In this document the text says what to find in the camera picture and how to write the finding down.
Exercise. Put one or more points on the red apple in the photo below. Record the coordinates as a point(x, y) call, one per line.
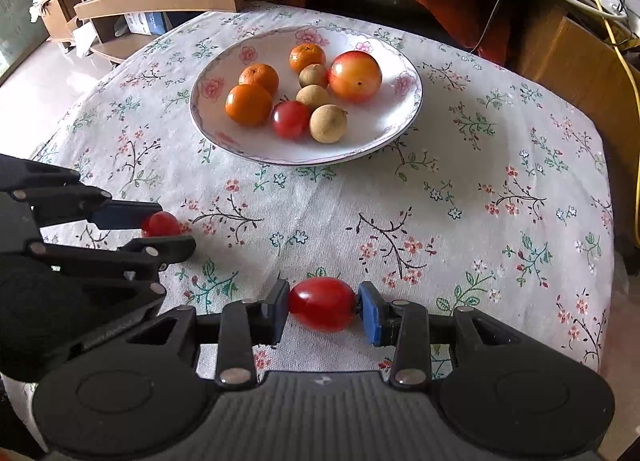
point(355, 76)

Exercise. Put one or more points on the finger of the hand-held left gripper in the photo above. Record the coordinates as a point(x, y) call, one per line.
point(125, 216)
point(160, 247)

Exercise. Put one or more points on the red cherry tomato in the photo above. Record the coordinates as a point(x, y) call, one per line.
point(291, 119)
point(162, 224)
point(322, 303)

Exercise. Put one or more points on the orange tangerine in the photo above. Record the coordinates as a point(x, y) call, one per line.
point(248, 104)
point(259, 77)
point(307, 57)

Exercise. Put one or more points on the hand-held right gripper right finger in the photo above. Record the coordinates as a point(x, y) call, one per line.
point(372, 316)

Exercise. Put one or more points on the white floral porcelain bowl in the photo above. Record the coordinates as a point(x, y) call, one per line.
point(380, 116)

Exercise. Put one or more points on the tan longan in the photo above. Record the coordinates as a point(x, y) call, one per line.
point(313, 76)
point(328, 124)
point(312, 95)

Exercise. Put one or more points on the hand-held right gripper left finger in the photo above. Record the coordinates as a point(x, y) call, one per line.
point(275, 313)

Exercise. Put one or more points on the blue white box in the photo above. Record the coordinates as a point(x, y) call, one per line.
point(149, 23)

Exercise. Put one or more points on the red cloth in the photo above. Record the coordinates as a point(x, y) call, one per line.
point(435, 6)

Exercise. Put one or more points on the white floral tablecloth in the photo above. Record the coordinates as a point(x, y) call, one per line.
point(450, 221)

